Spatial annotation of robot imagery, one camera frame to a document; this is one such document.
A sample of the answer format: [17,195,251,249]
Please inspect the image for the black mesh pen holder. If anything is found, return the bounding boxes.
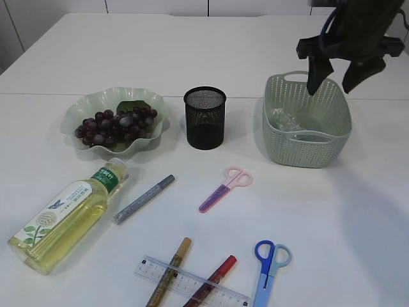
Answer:
[183,86,226,150]

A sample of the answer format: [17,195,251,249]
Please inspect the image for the pink purple scissors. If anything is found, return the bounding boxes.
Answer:
[199,166,253,214]

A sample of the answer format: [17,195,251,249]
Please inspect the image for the silver marker pen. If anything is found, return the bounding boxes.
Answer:
[112,175,175,226]

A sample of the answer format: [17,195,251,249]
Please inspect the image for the yellow tea plastic bottle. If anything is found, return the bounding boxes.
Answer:
[8,158,128,275]

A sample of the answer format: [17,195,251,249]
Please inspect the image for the gold marker pen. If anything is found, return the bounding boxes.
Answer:
[146,237,192,307]

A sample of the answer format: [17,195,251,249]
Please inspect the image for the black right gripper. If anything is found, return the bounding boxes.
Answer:
[296,1,405,95]

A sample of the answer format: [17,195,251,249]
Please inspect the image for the purple artificial grape bunch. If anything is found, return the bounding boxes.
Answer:
[74,100,158,150]

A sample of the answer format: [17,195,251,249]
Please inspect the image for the clear plastic sheet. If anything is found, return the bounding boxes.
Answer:
[268,108,306,132]

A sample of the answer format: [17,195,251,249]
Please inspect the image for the green plastic woven basket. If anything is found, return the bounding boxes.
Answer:
[263,74,352,168]

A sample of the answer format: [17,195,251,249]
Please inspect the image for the red marker pen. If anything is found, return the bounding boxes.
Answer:
[183,255,237,307]

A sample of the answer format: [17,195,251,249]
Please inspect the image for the clear plastic ruler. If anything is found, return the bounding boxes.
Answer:
[135,256,252,306]

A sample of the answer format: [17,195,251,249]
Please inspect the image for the blue scissors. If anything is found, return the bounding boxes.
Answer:
[252,240,292,306]

